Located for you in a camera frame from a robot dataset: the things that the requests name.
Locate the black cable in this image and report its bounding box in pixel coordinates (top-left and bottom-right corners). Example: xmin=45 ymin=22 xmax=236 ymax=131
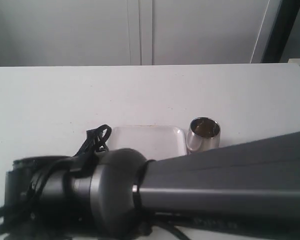
xmin=0 ymin=123 xmax=191 ymax=240

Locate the white rectangular tray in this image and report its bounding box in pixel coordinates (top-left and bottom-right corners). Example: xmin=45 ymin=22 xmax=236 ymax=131
xmin=107 ymin=125 xmax=187 ymax=161

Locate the stainless steel cup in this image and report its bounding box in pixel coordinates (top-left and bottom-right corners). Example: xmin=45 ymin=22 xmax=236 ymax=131
xmin=186 ymin=116 xmax=221 ymax=153

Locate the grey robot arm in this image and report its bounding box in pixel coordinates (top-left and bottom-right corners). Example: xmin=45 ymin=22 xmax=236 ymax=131
xmin=4 ymin=132 xmax=300 ymax=240

